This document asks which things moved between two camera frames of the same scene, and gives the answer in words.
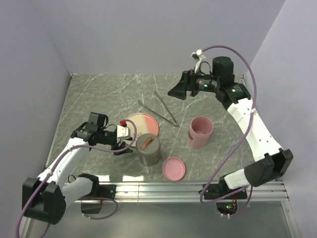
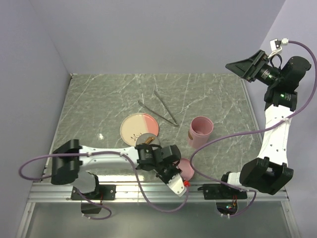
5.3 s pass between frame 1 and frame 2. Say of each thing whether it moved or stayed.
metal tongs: stayed
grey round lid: stayed
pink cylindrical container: stayed
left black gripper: moved
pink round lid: moved
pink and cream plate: stayed
